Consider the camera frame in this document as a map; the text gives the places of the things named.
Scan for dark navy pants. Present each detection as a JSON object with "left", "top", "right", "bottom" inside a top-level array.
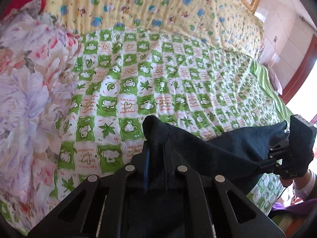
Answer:
[{"left": 143, "top": 115, "right": 287, "bottom": 236}]

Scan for yellow cartoon print quilt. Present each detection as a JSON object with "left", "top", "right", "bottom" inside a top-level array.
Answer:
[{"left": 45, "top": 0, "right": 264, "bottom": 58}]

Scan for green white patterned bedsheet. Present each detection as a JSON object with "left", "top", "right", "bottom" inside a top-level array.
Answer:
[{"left": 1, "top": 28, "right": 291, "bottom": 234}]

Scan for person's right hand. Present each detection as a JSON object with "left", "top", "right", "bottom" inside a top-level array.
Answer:
[{"left": 279, "top": 170, "right": 310, "bottom": 190}]

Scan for white sleeve forearm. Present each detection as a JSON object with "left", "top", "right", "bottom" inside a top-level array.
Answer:
[{"left": 294, "top": 169, "right": 317, "bottom": 201}]

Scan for pink pillow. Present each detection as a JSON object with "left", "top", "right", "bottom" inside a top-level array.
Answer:
[{"left": 268, "top": 67, "right": 283, "bottom": 95}]

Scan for floral pastel blanket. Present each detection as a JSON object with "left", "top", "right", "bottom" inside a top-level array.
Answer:
[{"left": 0, "top": 0, "right": 84, "bottom": 204}]

